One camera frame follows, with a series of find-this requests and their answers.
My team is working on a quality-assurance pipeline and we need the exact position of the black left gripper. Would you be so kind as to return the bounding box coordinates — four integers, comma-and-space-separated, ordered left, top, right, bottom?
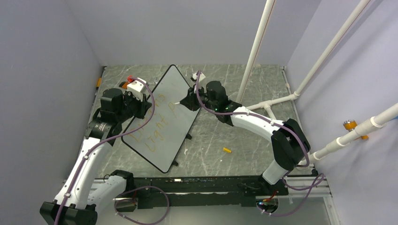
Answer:
118, 90, 152, 122

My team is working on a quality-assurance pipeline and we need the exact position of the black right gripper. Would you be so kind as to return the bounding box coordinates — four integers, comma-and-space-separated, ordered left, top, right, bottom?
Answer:
180, 85, 217, 112

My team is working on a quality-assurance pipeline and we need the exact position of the white whiteboard black frame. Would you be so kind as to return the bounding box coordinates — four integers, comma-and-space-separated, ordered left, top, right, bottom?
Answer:
121, 65, 199, 173

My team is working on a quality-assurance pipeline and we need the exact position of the yellow marker cap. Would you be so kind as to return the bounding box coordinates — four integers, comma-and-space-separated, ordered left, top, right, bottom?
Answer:
223, 148, 232, 153

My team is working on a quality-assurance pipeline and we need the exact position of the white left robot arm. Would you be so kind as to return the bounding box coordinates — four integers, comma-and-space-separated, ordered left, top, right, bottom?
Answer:
39, 85, 152, 225

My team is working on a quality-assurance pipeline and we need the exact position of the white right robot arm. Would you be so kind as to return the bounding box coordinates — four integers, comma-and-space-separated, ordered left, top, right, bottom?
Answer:
179, 81, 310, 195

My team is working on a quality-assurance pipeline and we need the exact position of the orange hex key set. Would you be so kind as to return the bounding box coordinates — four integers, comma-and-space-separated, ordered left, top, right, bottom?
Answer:
119, 82, 129, 89

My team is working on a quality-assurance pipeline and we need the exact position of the orange-black screwdriver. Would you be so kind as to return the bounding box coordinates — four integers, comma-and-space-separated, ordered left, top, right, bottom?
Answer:
96, 77, 102, 90

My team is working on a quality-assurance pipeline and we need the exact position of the orange clamp on pipe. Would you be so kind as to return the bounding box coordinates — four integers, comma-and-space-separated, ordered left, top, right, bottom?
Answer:
343, 120, 369, 140

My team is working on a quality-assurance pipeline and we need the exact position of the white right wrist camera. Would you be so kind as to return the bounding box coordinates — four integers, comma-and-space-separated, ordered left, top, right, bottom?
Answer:
190, 70, 206, 89

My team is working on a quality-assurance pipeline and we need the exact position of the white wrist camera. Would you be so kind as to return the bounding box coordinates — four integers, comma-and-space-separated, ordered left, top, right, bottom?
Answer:
190, 70, 206, 89
126, 75, 147, 101

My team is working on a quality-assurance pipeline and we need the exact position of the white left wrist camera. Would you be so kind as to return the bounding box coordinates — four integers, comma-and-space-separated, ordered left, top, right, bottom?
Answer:
126, 75, 147, 101

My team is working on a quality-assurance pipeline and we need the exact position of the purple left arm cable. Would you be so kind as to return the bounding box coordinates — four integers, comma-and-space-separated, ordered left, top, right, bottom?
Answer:
53, 77, 170, 225

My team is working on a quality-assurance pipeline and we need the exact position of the white PVC pipe frame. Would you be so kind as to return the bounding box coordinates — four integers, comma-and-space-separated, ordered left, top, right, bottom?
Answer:
234, 0, 370, 102

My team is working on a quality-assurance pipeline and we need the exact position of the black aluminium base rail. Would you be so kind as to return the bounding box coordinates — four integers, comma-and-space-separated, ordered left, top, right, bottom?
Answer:
85, 174, 328, 211

